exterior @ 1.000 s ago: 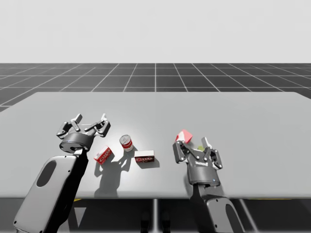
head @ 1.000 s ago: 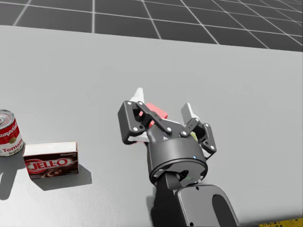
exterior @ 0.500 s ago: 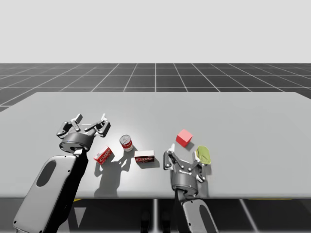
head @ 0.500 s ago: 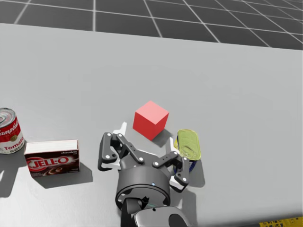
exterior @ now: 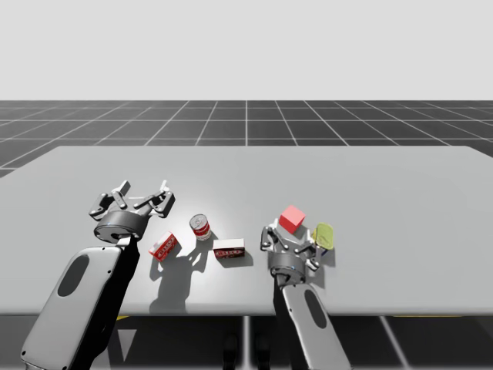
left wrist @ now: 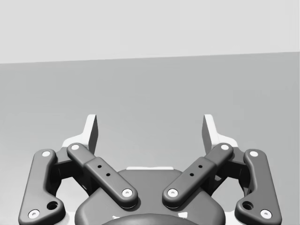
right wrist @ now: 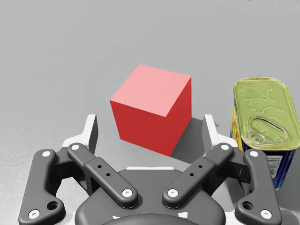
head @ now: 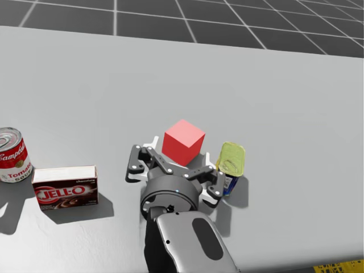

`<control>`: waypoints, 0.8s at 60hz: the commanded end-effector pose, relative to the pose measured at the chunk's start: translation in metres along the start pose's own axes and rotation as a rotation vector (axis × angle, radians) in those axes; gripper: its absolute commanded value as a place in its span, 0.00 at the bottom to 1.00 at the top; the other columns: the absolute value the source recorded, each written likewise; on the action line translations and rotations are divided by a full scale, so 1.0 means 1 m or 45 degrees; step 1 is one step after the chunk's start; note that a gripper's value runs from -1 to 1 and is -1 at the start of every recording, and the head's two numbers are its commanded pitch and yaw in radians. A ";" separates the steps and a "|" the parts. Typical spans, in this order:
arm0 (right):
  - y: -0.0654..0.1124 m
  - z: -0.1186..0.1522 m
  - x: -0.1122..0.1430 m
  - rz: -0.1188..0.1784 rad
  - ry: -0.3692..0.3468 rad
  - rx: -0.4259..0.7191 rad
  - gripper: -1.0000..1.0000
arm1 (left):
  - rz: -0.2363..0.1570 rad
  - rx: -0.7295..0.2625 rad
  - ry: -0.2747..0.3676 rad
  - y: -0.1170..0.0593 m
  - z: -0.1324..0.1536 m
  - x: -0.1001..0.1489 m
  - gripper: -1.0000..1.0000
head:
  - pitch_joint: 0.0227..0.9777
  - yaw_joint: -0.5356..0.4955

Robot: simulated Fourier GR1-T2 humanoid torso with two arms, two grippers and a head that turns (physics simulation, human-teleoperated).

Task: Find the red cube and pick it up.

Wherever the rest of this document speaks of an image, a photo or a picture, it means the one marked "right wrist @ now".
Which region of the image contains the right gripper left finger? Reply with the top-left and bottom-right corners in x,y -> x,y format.
18,114 -> 139,225

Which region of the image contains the pink cube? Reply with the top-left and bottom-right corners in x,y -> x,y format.
109,64 -> 192,157

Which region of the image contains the green and blue rectangular can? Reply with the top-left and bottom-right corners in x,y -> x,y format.
230,76 -> 300,192

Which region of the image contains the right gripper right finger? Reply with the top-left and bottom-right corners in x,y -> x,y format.
162,114 -> 283,225

